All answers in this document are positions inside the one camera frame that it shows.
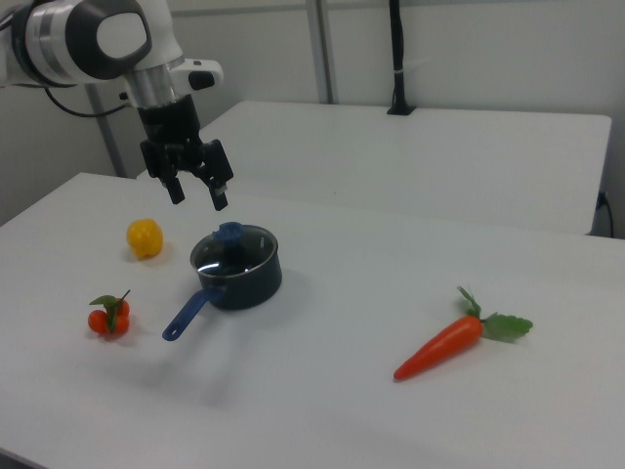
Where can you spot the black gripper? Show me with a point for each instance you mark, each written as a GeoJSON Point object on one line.
{"type": "Point", "coordinates": [168, 122]}

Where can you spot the grey partition post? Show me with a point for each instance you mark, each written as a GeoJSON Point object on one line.
{"type": "Point", "coordinates": [322, 49]}
{"type": "Point", "coordinates": [110, 141]}

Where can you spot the yellow toy bell pepper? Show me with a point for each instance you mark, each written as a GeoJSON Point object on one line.
{"type": "Point", "coordinates": [144, 239]}

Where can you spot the white background table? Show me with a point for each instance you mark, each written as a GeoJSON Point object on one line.
{"type": "Point", "coordinates": [390, 161]}

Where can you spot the orange toy carrot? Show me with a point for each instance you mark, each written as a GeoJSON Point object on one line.
{"type": "Point", "coordinates": [444, 344]}

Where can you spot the dark blue saucepan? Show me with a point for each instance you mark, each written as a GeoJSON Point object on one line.
{"type": "Point", "coordinates": [254, 290]}

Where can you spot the glass lid with blue knob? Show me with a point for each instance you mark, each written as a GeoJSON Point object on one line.
{"type": "Point", "coordinates": [254, 249]}

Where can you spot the black camera pole with base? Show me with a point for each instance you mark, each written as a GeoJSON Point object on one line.
{"type": "Point", "coordinates": [399, 49]}

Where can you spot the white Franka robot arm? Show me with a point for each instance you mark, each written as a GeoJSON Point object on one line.
{"type": "Point", "coordinates": [156, 29]}

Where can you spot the toy tomato cluster with leaves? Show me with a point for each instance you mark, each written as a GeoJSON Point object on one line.
{"type": "Point", "coordinates": [97, 320]}

